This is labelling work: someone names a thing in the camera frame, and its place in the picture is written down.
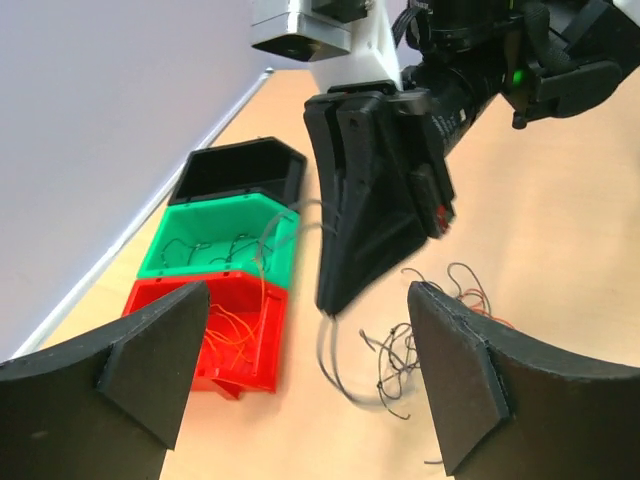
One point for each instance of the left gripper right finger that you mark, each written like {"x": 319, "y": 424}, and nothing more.
{"x": 508, "y": 406}

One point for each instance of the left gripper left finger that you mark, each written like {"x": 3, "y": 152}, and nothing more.
{"x": 109, "y": 403}

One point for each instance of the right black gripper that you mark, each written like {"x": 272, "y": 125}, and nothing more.
{"x": 384, "y": 182}

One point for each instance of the black plastic bin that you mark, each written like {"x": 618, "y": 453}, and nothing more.
{"x": 264, "y": 165}

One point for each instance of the red plastic bin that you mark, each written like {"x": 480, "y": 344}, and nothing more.
{"x": 241, "y": 349}

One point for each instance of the green plastic bin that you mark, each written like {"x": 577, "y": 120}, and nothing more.
{"x": 250, "y": 233}

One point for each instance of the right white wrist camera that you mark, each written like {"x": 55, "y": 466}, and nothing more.
{"x": 344, "y": 43}

